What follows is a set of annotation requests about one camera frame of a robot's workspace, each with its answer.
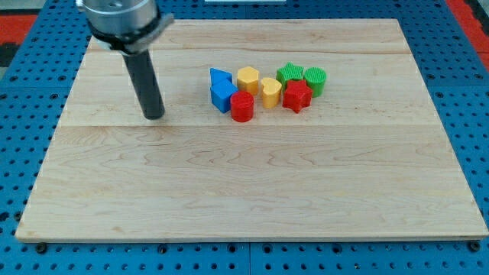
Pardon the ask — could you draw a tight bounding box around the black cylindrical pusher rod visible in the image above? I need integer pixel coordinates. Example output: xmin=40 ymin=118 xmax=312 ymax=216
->
xmin=123 ymin=50 xmax=165 ymax=120

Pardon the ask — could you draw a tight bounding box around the blue triangle block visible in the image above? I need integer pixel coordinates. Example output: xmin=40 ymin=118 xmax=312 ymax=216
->
xmin=209 ymin=67 xmax=232 ymax=86

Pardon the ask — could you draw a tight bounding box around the blue cube block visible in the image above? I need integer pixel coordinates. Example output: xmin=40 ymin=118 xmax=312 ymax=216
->
xmin=210 ymin=80 xmax=238 ymax=113

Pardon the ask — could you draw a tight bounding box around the red cylinder block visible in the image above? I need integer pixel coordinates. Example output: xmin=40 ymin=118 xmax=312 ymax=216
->
xmin=230 ymin=91 xmax=254 ymax=122

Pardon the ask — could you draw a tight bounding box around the yellow pentagon block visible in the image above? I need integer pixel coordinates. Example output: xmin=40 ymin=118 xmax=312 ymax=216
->
xmin=237 ymin=66 xmax=259 ymax=95

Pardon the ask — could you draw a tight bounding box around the yellow heart block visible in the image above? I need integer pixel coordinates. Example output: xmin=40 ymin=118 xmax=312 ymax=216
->
xmin=261 ymin=77 xmax=282 ymax=109

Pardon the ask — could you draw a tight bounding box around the green star block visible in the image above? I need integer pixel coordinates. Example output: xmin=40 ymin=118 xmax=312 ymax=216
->
xmin=276 ymin=62 xmax=304 ymax=92

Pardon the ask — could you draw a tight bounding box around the red star block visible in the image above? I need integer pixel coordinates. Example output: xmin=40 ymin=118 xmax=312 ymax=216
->
xmin=282 ymin=79 xmax=313 ymax=114

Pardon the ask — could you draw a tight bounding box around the green cylinder block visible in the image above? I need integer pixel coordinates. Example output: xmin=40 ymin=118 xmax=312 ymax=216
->
xmin=303 ymin=67 xmax=327 ymax=98

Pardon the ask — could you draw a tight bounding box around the wooden board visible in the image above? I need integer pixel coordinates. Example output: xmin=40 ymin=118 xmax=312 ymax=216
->
xmin=16 ymin=19 xmax=488 ymax=243

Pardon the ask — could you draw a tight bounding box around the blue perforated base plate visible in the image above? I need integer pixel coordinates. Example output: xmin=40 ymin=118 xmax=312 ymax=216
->
xmin=1 ymin=0 xmax=488 ymax=274

